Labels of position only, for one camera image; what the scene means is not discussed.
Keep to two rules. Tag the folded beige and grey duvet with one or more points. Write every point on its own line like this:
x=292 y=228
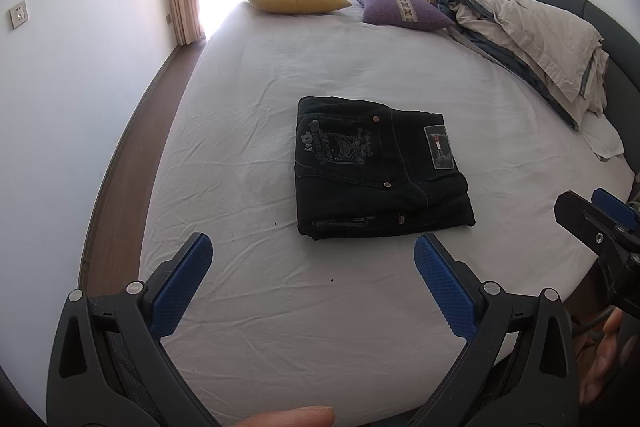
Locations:
x=530 y=32

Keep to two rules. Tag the white wall socket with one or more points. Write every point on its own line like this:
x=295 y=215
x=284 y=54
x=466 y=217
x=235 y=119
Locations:
x=19 y=15

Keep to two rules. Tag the white cloth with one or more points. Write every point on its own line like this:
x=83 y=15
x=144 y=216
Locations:
x=605 y=137

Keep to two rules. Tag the bed with white sheet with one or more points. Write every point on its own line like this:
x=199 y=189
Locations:
x=250 y=107

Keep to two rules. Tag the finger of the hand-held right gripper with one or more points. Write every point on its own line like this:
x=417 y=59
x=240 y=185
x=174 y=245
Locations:
x=615 y=207
x=580 y=219

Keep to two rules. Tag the purple pillow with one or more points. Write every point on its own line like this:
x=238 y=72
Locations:
x=400 y=9

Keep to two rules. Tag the grey mesh office chair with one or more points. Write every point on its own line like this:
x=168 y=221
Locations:
x=122 y=357

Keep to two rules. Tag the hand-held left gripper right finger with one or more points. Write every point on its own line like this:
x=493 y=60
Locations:
x=445 y=287

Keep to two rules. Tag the person's right hand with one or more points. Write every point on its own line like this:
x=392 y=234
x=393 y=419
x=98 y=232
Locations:
x=602 y=357

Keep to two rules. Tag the black denim pants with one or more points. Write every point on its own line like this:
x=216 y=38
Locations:
x=350 y=187

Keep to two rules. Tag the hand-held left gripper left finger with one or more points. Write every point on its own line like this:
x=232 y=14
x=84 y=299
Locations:
x=180 y=287

